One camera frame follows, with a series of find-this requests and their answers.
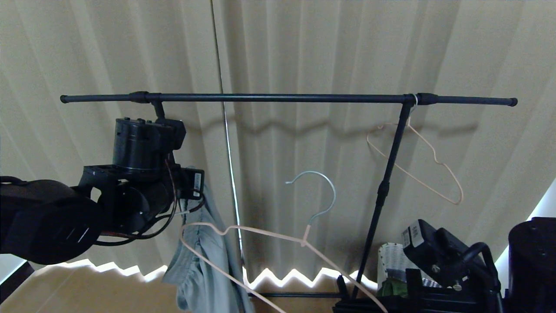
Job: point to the green garment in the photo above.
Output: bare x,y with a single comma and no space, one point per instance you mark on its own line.
393,290

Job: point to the pale grey shorts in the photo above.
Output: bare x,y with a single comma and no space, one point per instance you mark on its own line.
204,278

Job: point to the white laundry basket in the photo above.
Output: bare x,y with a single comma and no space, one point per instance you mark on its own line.
391,261

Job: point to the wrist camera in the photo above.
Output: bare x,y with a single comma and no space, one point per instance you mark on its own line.
430,243
176,134

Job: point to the pink clothes hanger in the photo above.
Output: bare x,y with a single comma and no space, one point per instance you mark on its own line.
382,151
306,234

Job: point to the beige curtain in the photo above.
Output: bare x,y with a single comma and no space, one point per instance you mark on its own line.
304,43

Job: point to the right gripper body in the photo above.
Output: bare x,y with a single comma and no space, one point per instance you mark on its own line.
434,304

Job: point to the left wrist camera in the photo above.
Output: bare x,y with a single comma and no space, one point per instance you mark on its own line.
176,134

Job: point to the black clothes rack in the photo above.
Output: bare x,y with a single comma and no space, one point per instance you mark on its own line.
282,98

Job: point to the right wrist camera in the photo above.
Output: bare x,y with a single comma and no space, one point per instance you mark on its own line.
430,243

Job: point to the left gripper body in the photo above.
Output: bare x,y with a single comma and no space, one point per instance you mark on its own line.
152,204

